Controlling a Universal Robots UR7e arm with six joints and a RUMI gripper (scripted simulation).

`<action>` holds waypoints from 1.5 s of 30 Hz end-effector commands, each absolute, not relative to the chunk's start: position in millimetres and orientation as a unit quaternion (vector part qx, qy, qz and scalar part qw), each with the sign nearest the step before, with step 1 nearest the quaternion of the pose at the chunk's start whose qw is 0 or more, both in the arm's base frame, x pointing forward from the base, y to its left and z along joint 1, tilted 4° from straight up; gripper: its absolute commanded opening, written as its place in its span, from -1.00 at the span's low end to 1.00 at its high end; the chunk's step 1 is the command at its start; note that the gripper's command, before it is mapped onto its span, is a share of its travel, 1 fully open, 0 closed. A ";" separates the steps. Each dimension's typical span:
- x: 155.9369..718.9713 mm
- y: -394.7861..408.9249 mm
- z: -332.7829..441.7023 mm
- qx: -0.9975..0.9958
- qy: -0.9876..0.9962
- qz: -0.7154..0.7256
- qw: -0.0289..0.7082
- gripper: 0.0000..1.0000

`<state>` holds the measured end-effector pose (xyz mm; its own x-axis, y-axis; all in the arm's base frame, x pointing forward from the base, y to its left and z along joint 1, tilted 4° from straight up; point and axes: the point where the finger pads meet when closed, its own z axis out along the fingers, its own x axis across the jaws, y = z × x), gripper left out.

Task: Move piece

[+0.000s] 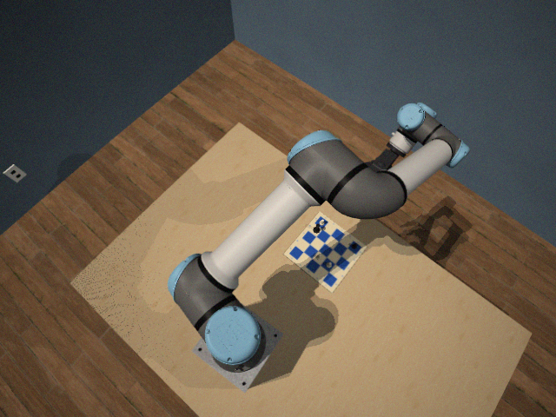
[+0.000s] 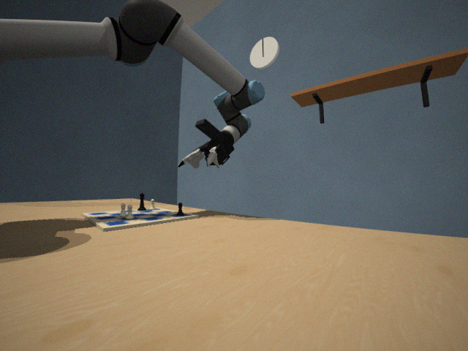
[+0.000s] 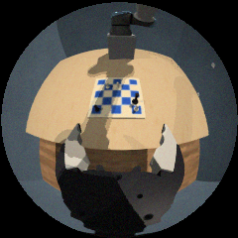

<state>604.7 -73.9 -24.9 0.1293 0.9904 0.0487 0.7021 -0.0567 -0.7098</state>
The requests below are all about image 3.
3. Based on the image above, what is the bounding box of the black chess pawn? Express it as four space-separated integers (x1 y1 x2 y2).
94 105 100 112

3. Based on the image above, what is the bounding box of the black chess piece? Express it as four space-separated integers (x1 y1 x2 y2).
132 93 139 104

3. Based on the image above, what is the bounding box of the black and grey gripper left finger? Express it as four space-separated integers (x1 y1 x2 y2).
56 123 90 199

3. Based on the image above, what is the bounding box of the blue and white checkerboard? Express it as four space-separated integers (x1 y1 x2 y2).
87 77 146 118

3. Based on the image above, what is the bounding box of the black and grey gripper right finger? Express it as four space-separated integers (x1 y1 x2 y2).
150 124 184 205

